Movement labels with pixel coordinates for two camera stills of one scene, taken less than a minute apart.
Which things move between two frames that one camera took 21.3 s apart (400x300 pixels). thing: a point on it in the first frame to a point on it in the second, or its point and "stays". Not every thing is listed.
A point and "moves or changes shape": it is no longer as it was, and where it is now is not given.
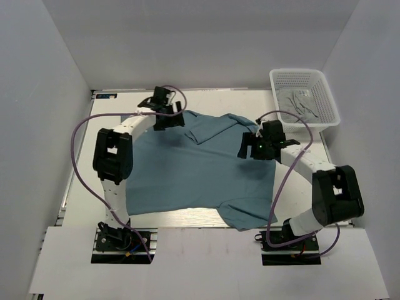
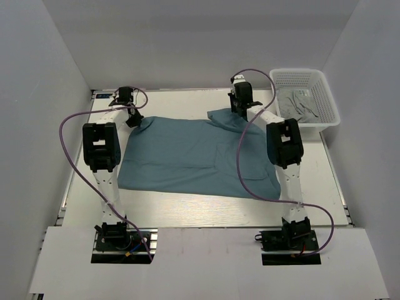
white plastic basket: [304, 93] stays
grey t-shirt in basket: [299, 102] stays
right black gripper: [250, 139] to [232, 97]
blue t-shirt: [196, 167] moves or changes shape
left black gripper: [174, 121] to [137, 122]
